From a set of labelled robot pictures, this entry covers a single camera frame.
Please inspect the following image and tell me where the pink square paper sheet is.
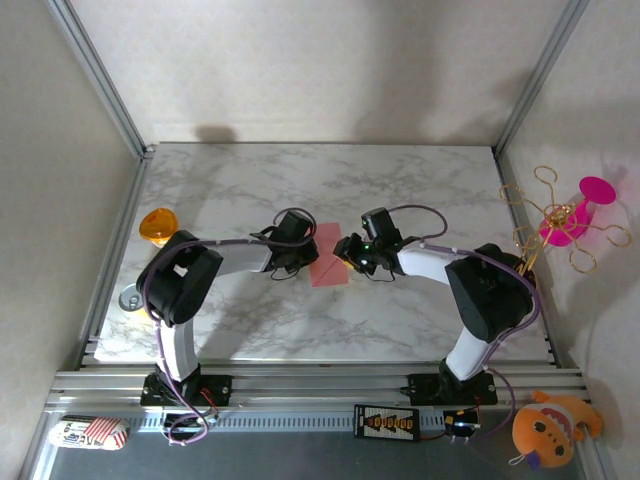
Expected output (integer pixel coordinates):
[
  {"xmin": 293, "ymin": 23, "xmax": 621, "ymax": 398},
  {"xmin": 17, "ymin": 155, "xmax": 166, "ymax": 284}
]
[{"xmin": 308, "ymin": 222, "xmax": 352, "ymax": 289}]

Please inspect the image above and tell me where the gold wire stand black base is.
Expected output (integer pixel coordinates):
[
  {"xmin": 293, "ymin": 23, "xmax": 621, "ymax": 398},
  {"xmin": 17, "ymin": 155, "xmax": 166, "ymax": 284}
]
[{"xmin": 499, "ymin": 165, "xmax": 633, "ymax": 281}]

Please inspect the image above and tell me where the orange plastic cup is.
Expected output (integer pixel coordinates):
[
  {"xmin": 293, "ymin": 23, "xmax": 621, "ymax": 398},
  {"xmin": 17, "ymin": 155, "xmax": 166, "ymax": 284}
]
[{"xmin": 138, "ymin": 207, "xmax": 180, "ymax": 249}]

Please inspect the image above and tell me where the yellow drink can silver lid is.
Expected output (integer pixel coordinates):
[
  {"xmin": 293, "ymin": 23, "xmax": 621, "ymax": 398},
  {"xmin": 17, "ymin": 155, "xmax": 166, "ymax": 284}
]
[{"xmin": 118, "ymin": 283, "xmax": 151, "ymax": 321}]

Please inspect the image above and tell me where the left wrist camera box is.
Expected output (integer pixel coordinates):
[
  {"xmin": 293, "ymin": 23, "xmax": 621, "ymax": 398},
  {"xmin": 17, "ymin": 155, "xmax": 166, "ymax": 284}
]
[{"xmin": 272, "ymin": 209, "xmax": 315, "ymax": 247}]

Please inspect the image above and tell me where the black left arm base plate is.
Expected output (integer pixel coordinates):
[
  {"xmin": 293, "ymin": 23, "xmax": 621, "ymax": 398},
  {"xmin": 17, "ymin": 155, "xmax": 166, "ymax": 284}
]
[{"xmin": 139, "ymin": 373, "xmax": 234, "ymax": 407}]

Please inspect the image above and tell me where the black charging board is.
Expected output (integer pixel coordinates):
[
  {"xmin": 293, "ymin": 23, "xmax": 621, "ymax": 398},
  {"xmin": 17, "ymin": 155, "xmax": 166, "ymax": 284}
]
[{"xmin": 353, "ymin": 403, "xmax": 421, "ymax": 444}]

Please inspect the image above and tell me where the black power connector box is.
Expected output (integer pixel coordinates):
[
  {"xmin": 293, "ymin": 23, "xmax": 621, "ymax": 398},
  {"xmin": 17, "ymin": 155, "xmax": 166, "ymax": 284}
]
[{"xmin": 443, "ymin": 409, "xmax": 482, "ymax": 437}]

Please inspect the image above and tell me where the orange plush fish toy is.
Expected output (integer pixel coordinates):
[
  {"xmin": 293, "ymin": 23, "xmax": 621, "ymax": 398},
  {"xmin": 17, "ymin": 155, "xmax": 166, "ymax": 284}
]
[{"xmin": 508, "ymin": 389, "xmax": 605, "ymax": 471}]

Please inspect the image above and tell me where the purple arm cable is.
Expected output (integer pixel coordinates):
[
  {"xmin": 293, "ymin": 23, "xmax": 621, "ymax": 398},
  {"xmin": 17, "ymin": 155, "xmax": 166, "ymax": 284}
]
[
  {"xmin": 140, "ymin": 207, "xmax": 319, "ymax": 447},
  {"xmin": 387, "ymin": 203, "xmax": 544, "ymax": 445}
]

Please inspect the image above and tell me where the aluminium frame post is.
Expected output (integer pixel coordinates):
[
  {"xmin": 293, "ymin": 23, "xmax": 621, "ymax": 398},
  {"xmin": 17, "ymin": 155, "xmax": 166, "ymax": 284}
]
[
  {"xmin": 44, "ymin": 0, "xmax": 157, "ymax": 160},
  {"xmin": 492, "ymin": 0, "xmax": 592, "ymax": 157}
]

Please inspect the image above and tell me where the red striped snack bag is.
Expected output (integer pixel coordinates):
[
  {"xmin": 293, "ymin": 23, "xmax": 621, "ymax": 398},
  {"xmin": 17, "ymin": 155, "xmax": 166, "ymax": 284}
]
[{"xmin": 51, "ymin": 414, "xmax": 131, "ymax": 452}]

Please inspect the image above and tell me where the aluminium frame rail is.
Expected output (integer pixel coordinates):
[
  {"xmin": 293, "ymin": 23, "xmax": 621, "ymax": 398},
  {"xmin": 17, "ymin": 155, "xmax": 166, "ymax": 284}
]
[{"xmin": 43, "ymin": 367, "xmax": 594, "ymax": 415}]

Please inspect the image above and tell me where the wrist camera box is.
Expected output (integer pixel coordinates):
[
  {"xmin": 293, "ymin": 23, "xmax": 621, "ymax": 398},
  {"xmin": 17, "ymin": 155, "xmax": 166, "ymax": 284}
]
[
  {"xmin": 360, "ymin": 207, "xmax": 402, "ymax": 246},
  {"xmin": 272, "ymin": 209, "xmax": 315, "ymax": 247}
]

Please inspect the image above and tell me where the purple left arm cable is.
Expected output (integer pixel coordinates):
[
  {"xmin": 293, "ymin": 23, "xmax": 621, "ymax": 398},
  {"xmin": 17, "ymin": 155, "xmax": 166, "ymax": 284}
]
[{"xmin": 140, "ymin": 207, "xmax": 319, "ymax": 447}]

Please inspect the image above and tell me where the aluminium side rail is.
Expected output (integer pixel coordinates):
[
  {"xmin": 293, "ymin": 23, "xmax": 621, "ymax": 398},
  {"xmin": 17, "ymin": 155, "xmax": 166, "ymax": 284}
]
[
  {"xmin": 73, "ymin": 149, "xmax": 154, "ymax": 372},
  {"xmin": 493, "ymin": 147, "xmax": 584, "ymax": 372}
]

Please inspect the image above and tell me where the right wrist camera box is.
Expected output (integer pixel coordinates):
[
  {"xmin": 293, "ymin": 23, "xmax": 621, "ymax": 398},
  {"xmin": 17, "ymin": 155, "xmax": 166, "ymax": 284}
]
[{"xmin": 360, "ymin": 207, "xmax": 402, "ymax": 246}]

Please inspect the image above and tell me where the grey metal sheet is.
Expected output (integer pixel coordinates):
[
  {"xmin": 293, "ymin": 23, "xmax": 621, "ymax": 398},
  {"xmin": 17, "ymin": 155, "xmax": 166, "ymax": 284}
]
[{"xmin": 19, "ymin": 429, "xmax": 609, "ymax": 480}]

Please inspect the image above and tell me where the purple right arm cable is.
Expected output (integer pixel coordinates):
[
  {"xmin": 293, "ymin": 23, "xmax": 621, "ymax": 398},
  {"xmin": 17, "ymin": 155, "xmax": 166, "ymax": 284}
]
[{"xmin": 387, "ymin": 203, "xmax": 544, "ymax": 445}]

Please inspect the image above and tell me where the grey slotted cable duct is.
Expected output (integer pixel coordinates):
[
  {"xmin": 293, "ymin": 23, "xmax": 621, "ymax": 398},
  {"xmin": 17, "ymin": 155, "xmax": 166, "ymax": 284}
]
[{"xmin": 124, "ymin": 410, "xmax": 449, "ymax": 434}]

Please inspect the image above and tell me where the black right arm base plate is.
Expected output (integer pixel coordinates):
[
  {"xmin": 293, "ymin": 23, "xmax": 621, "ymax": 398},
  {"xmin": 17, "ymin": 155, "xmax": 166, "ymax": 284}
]
[{"xmin": 407, "ymin": 372, "xmax": 499, "ymax": 407}]

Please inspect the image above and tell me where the pink plastic goblet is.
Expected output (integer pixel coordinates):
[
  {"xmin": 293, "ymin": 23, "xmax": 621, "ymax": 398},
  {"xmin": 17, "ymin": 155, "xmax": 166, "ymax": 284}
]
[{"xmin": 538, "ymin": 175, "xmax": 618, "ymax": 249}]

